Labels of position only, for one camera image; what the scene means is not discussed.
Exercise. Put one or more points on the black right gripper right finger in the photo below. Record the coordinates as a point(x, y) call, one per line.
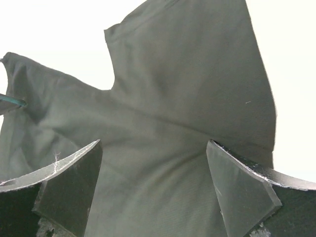
point(256, 201)

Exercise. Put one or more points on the black t-shirt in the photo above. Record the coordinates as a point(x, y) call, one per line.
point(186, 72)

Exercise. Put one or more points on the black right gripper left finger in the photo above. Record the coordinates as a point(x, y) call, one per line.
point(53, 201)

